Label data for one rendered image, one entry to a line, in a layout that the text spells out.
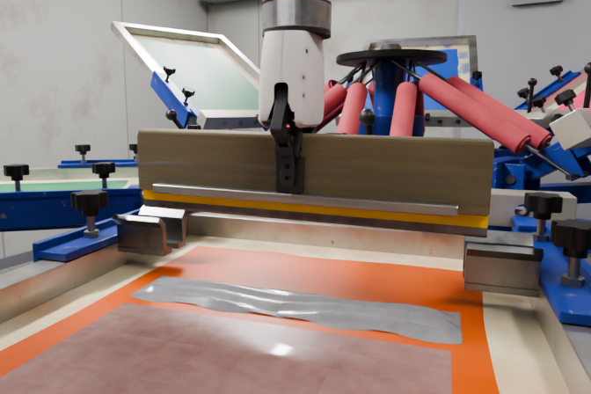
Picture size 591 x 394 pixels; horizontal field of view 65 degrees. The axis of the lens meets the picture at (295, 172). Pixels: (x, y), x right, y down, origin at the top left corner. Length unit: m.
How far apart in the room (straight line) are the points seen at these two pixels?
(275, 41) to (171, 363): 0.31
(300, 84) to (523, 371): 0.32
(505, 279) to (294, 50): 0.32
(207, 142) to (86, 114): 3.87
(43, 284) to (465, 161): 0.47
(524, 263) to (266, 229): 0.39
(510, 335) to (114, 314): 0.39
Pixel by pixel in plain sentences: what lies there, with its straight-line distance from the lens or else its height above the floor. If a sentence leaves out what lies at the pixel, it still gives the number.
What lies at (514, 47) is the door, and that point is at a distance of 4.29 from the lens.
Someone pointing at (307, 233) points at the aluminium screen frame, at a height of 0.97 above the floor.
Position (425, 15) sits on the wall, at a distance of 4.51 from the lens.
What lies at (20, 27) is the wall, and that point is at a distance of 4.16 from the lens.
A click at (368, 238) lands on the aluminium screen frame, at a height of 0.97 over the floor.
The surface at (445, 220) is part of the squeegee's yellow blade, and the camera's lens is 0.51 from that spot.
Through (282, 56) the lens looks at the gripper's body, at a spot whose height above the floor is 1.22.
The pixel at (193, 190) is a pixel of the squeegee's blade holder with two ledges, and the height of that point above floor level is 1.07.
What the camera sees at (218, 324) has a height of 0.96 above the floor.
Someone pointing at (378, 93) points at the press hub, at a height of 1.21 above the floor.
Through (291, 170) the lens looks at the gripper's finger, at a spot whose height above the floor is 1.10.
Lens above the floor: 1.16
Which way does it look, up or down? 8 degrees down
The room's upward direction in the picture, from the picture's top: straight up
